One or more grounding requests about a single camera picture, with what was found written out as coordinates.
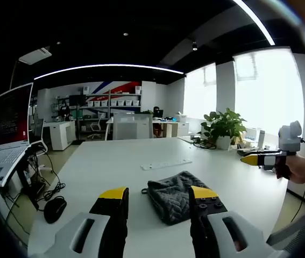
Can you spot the grey towel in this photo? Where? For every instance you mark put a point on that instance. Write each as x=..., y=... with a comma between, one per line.
x=169, y=199

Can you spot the ceiling air conditioner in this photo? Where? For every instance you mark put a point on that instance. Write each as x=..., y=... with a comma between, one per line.
x=35, y=56

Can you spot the long ceiling light strip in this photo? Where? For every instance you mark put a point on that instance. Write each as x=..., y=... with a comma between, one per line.
x=106, y=65
x=257, y=20

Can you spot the black monitor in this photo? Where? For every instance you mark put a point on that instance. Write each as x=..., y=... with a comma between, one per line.
x=77, y=100

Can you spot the person's right hand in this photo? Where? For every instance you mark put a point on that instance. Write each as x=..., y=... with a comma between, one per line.
x=300, y=169

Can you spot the white swivel chair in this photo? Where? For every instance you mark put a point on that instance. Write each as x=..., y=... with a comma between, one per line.
x=97, y=126

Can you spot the white laptop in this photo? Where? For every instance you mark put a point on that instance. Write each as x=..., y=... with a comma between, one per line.
x=9, y=118

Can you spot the white mesh office chair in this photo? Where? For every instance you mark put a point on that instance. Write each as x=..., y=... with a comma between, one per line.
x=132, y=126

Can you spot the white bottle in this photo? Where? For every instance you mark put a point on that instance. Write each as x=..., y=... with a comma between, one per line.
x=261, y=139

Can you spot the black ceiling spotlight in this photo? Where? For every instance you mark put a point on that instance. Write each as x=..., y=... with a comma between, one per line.
x=194, y=46

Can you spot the white plant pot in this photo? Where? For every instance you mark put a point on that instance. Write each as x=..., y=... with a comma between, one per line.
x=223, y=143

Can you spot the black computer mouse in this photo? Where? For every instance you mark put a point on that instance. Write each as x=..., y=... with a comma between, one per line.
x=55, y=209

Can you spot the large green leafy plant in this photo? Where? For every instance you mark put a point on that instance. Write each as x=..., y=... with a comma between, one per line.
x=226, y=123

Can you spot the white cabinet desk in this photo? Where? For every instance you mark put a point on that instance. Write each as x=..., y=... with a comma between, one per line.
x=60, y=134

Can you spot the black laptop stand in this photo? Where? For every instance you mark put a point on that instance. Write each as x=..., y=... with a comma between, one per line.
x=27, y=172

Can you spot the grey office chair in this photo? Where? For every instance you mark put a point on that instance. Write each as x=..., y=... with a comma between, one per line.
x=300, y=228

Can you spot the shelf with white bins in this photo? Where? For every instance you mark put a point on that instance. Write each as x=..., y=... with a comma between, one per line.
x=114, y=103

